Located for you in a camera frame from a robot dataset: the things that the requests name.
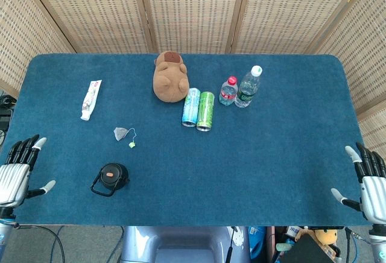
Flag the red cap water bottle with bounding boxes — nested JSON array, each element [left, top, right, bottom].
[[218, 76, 239, 106]]

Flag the black cable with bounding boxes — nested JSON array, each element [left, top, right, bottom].
[[13, 225, 66, 263]]

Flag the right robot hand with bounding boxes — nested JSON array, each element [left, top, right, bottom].
[[331, 141, 386, 225]]

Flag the light blue drink can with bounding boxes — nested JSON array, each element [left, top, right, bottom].
[[181, 87, 201, 128]]

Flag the grey tea bag green tag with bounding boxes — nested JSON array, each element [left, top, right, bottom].
[[113, 127, 137, 148]]

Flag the white cap water bottle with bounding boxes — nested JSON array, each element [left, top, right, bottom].
[[234, 65, 263, 109]]

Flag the black round lid with handle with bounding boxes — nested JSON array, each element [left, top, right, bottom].
[[100, 163, 121, 185]]

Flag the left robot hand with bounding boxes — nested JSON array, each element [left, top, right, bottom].
[[0, 134, 56, 209]]

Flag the white toothpaste tube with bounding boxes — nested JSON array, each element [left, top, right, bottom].
[[80, 79, 103, 121]]

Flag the blue table cloth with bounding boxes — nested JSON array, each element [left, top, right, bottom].
[[2, 53, 371, 227]]

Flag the black equipment with cables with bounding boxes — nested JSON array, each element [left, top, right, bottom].
[[0, 93, 16, 137]]

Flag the green drink can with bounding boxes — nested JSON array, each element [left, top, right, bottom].
[[196, 91, 215, 132]]

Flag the black round bottle lid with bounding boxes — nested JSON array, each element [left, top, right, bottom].
[[90, 162, 130, 197]]

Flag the yellow plush toy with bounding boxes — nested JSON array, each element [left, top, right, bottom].
[[294, 228, 340, 256]]

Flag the black box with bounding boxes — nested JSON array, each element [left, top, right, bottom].
[[283, 232, 335, 263]]

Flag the blue printed package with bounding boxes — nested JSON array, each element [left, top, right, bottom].
[[247, 226, 268, 262]]

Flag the brown capybara plush toy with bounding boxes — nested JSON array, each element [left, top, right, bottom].
[[153, 51, 190, 103]]

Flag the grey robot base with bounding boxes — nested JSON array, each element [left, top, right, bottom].
[[120, 226, 251, 263]]

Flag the woven bamboo folding screen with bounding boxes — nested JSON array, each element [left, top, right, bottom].
[[0, 0, 386, 157]]

